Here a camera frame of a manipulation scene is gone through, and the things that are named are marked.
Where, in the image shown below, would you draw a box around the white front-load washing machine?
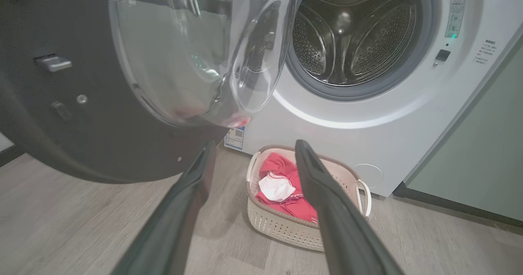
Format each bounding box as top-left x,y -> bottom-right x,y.
223,0 -> 523,198

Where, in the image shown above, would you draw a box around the blue energy label sticker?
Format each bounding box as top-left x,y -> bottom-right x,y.
224,126 -> 246,150

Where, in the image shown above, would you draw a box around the round filter cover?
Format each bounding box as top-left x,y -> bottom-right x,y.
351,163 -> 384,189

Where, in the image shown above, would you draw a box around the wide grey-green cabinet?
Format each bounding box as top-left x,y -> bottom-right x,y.
405,42 -> 523,226

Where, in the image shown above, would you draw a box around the white warning sticker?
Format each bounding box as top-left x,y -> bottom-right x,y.
445,0 -> 466,38

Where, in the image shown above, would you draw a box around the steel washing machine drum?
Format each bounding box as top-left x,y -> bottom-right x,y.
292,0 -> 423,87

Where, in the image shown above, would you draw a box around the red white-trimmed garment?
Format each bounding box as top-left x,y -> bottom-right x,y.
255,152 -> 319,224

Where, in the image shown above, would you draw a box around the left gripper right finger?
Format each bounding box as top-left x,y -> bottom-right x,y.
294,139 -> 405,275

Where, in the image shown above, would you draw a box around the black round washing machine door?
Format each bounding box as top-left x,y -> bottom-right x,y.
0,0 -> 297,184

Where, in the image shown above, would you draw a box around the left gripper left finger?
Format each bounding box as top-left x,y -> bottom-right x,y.
110,140 -> 217,275

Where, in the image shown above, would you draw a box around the cream perforated laundry basket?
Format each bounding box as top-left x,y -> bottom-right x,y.
245,144 -> 372,252

